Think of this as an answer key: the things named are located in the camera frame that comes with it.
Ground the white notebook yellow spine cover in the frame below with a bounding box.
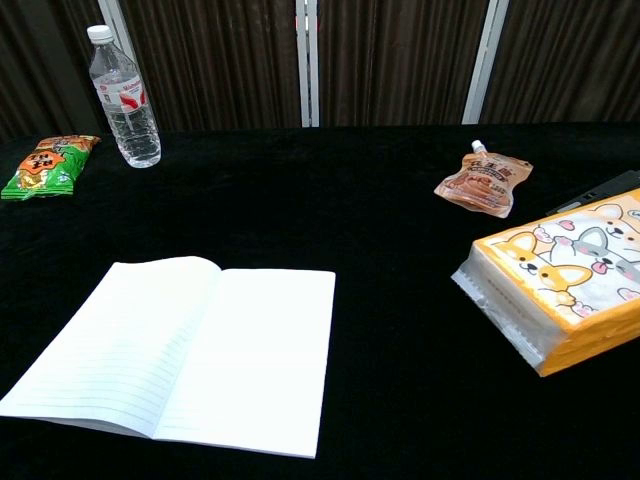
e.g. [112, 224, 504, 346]
[0, 255, 337, 460]

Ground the black velvet table cloth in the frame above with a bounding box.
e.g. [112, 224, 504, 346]
[0, 122, 640, 480]

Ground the brown spout drink pouch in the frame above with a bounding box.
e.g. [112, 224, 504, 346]
[433, 139, 534, 220]

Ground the brown pleated curtain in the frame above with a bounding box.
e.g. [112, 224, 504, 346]
[0, 0, 640, 144]

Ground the clear plastic water bottle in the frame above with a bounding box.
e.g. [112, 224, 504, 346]
[86, 24, 162, 169]

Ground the yellow corgi print tissue pack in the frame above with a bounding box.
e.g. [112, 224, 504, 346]
[450, 188, 640, 378]

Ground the green orange snack bag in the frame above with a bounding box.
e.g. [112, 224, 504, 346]
[0, 134, 102, 201]

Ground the black flat device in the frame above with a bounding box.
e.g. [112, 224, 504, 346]
[545, 169, 640, 217]

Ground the white metal frame post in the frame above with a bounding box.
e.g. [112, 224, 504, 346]
[295, 0, 321, 128]
[97, 0, 137, 56]
[461, 0, 511, 125]

